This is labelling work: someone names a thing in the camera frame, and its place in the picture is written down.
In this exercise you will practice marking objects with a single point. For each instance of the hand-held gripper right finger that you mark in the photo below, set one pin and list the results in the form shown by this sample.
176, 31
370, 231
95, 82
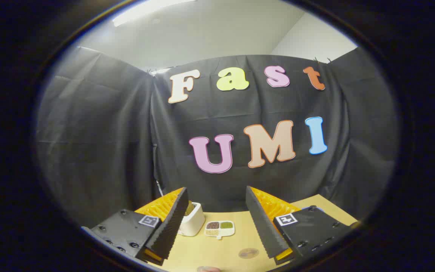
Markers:
261, 223

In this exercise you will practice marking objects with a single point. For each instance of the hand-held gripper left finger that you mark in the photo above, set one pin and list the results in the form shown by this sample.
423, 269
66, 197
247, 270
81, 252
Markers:
172, 223

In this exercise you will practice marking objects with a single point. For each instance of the white square pot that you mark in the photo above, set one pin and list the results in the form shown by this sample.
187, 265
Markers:
194, 223

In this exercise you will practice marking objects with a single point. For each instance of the small white divided dish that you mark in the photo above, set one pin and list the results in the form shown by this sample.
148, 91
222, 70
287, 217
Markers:
219, 228

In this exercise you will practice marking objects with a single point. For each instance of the wooden table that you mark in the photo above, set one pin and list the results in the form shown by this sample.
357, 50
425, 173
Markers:
221, 253

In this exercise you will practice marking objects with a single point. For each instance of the black backdrop cloth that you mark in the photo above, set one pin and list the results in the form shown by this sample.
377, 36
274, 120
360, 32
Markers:
119, 151

